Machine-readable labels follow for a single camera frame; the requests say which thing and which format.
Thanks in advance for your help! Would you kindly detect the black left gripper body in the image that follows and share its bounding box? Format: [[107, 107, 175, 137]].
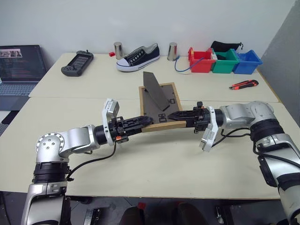
[[107, 116, 132, 144]]

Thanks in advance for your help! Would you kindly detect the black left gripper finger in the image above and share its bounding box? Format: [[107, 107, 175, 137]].
[[127, 126, 143, 137], [127, 115, 154, 128]]

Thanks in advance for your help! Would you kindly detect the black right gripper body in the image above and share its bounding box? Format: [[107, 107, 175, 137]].
[[186, 101, 212, 135]]

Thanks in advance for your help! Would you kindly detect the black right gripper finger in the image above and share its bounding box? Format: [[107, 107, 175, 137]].
[[166, 115, 195, 122], [166, 110, 195, 117]]

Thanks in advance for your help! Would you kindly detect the wooden picture frame with stand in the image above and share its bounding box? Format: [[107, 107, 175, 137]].
[[138, 71, 188, 135]]

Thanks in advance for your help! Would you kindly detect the red plastic storage bin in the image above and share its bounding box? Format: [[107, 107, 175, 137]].
[[187, 46, 217, 74]]

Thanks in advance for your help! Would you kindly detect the red and black utility knife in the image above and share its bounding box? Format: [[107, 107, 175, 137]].
[[228, 79, 259, 91]]

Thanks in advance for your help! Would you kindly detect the green plastic storage bin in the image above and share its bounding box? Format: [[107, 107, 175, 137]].
[[210, 48, 240, 74]]

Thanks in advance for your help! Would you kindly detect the navy and white canvas sneaker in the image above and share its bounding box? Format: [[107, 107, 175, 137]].
[[115, 43, 161, 72]]

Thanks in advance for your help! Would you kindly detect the silver metal cup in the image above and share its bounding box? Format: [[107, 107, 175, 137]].
[[113, 41, 125, 60], [166, 42, 178, 62]]

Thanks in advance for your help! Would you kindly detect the blue plastic storage bin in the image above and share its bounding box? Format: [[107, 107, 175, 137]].
[[232, 49, 263, 75]]

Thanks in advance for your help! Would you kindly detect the dark grey handheld game console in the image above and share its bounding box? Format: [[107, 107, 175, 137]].
[[60, 49, 95, 77]]

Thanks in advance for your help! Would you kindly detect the dark rounded shape under table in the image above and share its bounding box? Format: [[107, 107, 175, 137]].
[[121, 202, 146, 225]]

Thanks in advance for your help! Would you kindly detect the grey partition panel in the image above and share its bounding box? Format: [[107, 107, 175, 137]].
[[257, 0, 300, 104]]

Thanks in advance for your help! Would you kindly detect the open grey laptop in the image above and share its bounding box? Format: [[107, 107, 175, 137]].
[[0, 45, 46, 111]]

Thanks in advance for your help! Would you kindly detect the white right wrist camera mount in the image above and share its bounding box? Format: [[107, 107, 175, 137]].
[[199, 106, 222, 153]]

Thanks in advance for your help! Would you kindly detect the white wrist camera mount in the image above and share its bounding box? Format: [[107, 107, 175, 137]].
[[199, 106, 222, 153], [101, 98, 121, 145]]

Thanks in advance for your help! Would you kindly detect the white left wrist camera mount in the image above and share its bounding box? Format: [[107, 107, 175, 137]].
[[101, 98, 121, 145]]

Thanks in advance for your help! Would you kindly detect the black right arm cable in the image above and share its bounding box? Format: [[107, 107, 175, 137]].
[[210, 127, 253, 149]]

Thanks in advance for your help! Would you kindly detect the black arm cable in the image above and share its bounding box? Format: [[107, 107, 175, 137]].
[[210, 127, 253, 149], [67, 140, 118, 181]]

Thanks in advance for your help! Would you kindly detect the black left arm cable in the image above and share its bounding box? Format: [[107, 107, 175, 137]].
[[67, 140, 118, 181]]

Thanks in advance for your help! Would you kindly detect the blue cable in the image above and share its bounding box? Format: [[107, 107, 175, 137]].
[[174, 55, 203, 75]]

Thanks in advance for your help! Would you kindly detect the black drawstring cloth pouch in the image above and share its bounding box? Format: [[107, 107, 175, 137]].
[[210, 40, 244, 53]]

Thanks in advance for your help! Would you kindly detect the metal bracket under table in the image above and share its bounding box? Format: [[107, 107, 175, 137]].
[[83, 207, 100, 225]]

